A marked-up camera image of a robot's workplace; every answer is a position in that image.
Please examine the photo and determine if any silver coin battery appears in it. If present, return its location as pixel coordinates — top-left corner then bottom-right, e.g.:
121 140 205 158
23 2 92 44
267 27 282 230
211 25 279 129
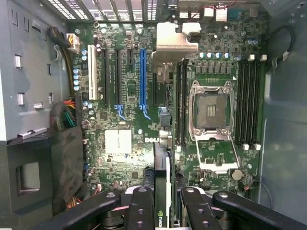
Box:
231 168 243 181

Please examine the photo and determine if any silver socket cover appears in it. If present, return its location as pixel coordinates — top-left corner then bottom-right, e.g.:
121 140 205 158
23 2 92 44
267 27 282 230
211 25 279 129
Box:
195 136 240 172

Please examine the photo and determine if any black plastic shroud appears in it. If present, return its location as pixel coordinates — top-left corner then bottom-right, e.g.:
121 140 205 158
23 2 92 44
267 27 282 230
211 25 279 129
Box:
0 126 86 230

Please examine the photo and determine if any silver chipset heatsink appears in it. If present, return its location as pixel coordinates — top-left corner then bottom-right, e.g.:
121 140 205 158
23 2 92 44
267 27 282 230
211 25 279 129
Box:
105 129 132 154

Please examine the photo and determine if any grey open PC case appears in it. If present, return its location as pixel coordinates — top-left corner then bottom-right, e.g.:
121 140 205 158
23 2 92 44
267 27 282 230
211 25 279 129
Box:
0 0 307 230

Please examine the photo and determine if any CPU socket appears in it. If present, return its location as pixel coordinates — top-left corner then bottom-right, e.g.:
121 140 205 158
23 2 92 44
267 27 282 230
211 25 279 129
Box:
189 80 236 142

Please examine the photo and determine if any long black expansion slot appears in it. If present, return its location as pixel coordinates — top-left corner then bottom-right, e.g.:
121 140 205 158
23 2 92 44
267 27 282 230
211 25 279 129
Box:
114 49 121 105
103 49 110 105
152 71 158 105

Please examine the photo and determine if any green Dell motherboard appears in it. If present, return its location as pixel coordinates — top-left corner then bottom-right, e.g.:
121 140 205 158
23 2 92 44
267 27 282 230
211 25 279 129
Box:
68 21 269 199

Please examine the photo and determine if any white expansion slot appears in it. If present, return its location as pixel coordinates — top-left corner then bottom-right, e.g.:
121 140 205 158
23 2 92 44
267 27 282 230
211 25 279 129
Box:
87 44 98 101

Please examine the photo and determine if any blue expansion slot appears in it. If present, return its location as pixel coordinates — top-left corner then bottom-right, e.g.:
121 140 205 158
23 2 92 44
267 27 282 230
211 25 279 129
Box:
139 47 147 107

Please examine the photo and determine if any white power connector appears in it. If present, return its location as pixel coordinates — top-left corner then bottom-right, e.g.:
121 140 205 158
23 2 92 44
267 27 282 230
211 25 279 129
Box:
66 33 80 54

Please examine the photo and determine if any black connector with coloured wires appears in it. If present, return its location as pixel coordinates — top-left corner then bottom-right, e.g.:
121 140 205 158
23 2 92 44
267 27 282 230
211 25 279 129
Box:
49 94 83 132

